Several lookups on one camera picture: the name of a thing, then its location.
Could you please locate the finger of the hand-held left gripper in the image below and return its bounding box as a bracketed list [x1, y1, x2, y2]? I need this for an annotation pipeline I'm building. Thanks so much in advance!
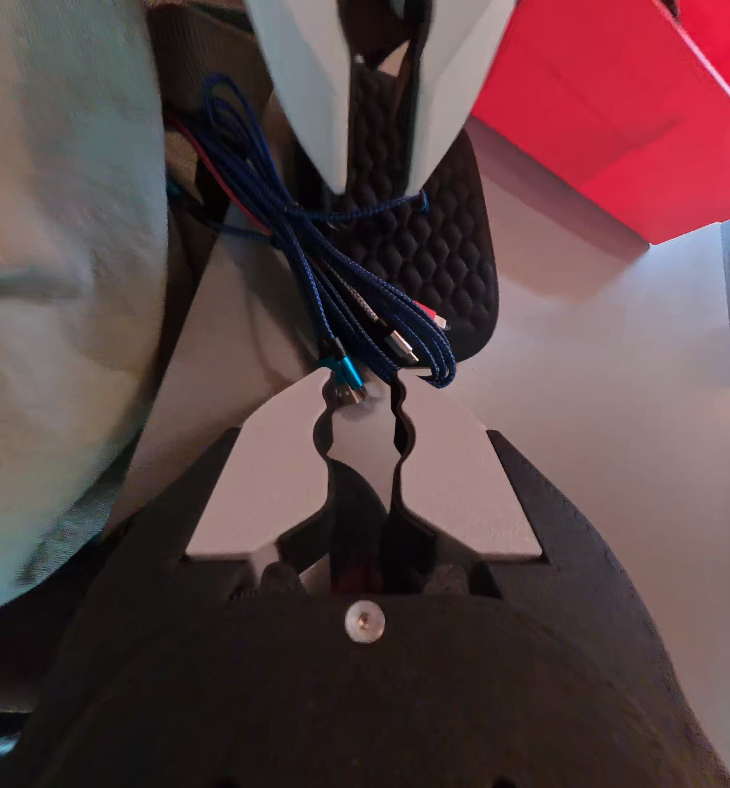
[407, 0, 517, 190]
[243, 0, 358, 197]

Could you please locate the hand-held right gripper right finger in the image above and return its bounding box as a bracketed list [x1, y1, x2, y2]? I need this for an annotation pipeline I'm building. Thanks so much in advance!
[387, 374, 543, 562]

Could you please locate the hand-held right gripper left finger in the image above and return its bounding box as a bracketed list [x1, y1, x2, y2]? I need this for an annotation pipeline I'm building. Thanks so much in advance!
[185, 371, 342, 573]

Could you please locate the blue braided usb cable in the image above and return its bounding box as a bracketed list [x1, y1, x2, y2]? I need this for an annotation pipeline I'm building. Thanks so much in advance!
[189, 73, 458, 408]

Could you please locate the red box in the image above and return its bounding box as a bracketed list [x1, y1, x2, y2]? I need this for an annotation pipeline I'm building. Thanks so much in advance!
[466, 0, 730, 246]

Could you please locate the black hex-pattern case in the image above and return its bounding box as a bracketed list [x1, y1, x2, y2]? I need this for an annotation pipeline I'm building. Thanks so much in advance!
[291, 120, 501, 378]

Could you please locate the person's pale shirt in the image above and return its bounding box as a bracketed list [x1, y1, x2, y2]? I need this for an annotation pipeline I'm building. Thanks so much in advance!
[0, 0, 170, 624]

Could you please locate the brown corduroy cloth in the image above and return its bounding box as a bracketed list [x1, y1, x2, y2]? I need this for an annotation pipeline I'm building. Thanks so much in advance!
[148, 0, 275, 127]

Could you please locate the grey braided cable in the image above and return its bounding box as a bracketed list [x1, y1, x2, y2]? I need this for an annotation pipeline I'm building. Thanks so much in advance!
[334, 271, 421, 366]

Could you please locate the red cable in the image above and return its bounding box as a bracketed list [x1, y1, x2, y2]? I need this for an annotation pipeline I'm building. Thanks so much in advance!
[167, 114, 452, 332]

